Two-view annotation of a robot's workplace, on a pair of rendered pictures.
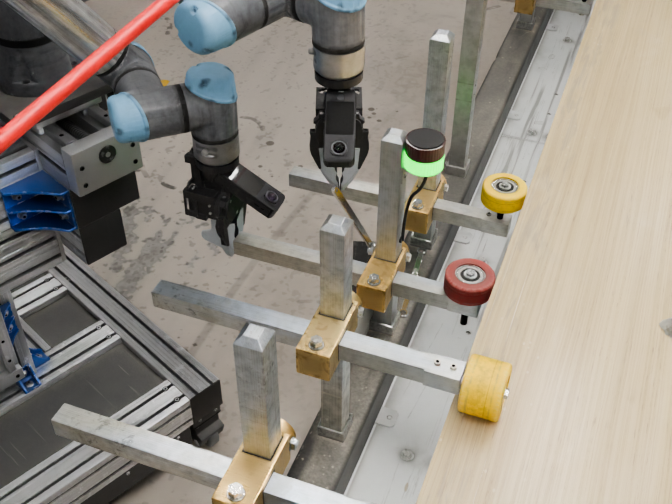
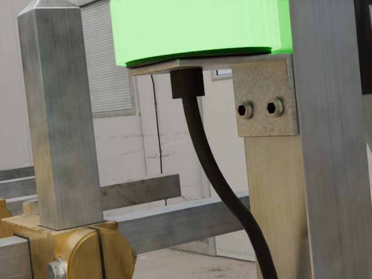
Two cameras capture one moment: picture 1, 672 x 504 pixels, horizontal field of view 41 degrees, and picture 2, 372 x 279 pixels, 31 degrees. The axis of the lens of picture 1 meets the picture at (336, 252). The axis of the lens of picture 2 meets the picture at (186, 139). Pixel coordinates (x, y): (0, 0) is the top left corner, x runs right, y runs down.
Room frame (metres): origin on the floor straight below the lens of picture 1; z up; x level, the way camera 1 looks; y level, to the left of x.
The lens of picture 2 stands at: (1.25, -0.33, 1.05)
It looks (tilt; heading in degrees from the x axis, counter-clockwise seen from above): 3 degrees down; 127
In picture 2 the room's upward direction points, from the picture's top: 6 degrees counter-clockwise
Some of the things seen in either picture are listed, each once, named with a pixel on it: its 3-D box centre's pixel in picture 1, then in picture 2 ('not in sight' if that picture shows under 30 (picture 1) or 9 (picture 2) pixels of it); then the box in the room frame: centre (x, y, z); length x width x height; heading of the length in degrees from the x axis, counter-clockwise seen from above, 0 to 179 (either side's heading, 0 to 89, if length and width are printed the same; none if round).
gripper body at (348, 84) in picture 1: (339, 101); not in sight; (1.16, 0.00, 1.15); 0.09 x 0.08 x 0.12; 0
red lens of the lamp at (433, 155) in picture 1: (425, 145); not in sight; (1.11, -0.13, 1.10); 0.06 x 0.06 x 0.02
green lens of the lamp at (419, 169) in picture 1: (424, 158); (195, 26); (1.11, -0.13, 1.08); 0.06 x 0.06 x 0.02
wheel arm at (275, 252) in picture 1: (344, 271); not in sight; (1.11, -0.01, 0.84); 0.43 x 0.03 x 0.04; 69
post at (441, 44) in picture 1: (431, 151); not in sight; (1.36, -0.18, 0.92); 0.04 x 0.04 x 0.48; 69
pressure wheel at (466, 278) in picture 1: (467, 297); not in sight; (1.04, -0.21, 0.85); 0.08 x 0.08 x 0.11
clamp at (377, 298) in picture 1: (385, 273); not in sight; (1.11, -0.08, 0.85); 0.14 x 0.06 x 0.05; 159
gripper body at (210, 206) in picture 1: (215, 183); not in sight; (1.19, 0.20, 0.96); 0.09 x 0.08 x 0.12; 70
